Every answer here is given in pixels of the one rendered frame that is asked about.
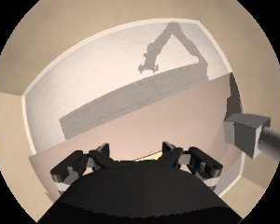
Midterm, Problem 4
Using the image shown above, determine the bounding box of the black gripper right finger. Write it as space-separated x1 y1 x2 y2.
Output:
147 141 223 191

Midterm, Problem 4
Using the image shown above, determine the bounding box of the green and cream chessboard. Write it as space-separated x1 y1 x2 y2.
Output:
135 151 162 161

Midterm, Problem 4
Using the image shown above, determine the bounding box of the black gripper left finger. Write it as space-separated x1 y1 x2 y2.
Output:
50 143 125 195

